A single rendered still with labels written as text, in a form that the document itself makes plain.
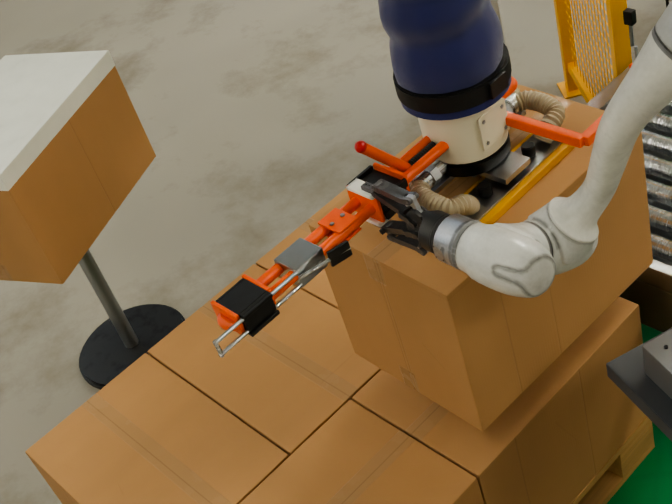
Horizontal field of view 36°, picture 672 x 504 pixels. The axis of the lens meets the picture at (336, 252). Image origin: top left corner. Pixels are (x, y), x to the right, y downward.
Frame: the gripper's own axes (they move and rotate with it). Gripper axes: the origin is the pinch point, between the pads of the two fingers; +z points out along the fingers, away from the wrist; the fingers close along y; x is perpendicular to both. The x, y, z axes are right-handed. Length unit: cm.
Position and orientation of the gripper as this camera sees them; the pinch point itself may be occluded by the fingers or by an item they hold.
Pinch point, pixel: (367, 202)
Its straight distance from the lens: 195.7
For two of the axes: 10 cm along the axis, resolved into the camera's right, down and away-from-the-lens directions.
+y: 2.6, 7.4, 6.3
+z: -6.7, -3.3, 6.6
